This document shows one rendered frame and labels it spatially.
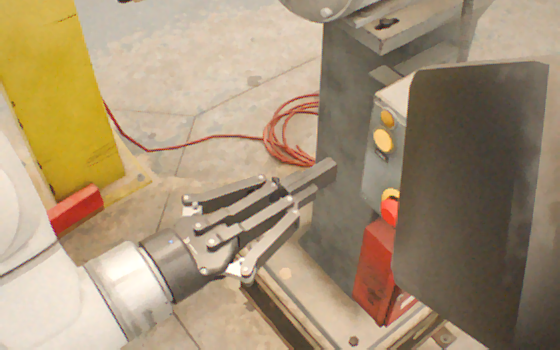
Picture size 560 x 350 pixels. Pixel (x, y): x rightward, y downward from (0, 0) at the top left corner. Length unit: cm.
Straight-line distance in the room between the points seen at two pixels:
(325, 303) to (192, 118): 113
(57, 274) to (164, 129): 178
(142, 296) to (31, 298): 10
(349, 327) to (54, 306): 99
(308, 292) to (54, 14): 102
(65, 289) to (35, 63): 122
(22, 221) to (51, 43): 121
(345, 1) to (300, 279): 92
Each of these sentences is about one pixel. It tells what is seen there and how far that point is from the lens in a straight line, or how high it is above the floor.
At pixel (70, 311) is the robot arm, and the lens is 53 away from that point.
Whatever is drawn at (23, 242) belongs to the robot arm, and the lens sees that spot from 52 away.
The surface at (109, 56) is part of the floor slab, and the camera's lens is 274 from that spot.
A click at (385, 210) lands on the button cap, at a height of 98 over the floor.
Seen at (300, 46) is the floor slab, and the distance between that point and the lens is 265.
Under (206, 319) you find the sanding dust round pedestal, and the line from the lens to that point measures 176.
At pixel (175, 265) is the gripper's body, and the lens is 55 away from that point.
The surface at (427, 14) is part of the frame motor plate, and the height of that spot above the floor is 112.
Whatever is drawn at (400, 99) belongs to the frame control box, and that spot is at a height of 112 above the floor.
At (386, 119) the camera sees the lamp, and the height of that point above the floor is 111.
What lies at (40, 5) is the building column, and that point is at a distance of 162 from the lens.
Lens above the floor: 156
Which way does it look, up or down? 49 degrees down
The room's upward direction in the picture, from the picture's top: straight up
